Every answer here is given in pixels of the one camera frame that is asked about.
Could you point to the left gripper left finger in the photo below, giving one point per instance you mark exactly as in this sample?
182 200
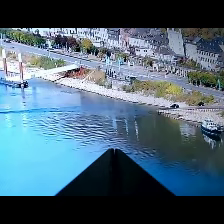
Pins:
95 180

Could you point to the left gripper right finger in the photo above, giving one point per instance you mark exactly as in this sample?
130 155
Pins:
133 180

